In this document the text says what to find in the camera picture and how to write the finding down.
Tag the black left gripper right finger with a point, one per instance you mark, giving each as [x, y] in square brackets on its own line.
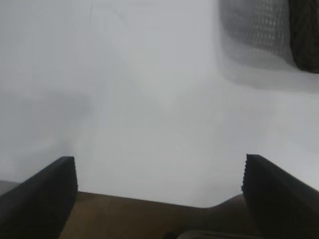
[281, 204]

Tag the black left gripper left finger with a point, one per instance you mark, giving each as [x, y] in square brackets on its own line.
[35, 204]

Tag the dark brown wicker basket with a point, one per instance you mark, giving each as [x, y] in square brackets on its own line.
[306, 37]

